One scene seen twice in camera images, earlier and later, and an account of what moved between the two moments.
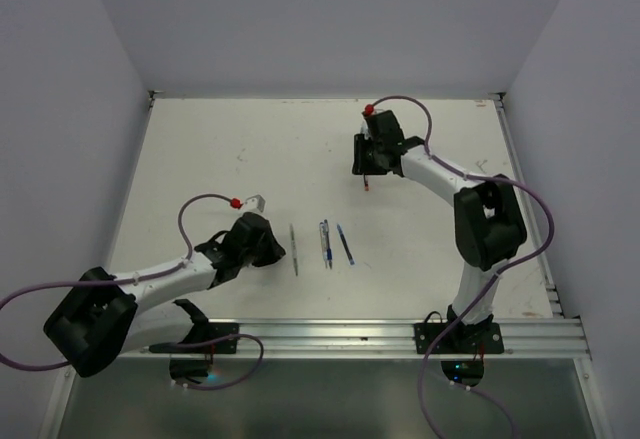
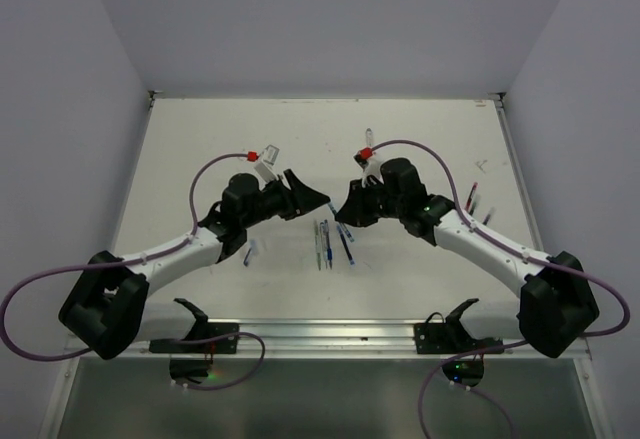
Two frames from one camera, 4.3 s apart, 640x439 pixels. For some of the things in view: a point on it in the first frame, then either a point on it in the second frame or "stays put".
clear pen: (323, 242) stays put
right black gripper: (361, 163) -> (354, 208)
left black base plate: (202, 337) stays put
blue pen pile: (352, 262) stays put
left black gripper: (275, 249) -> (304, 198)
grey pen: (294, 250) -> (317, 244)
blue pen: (329, 250) stays put
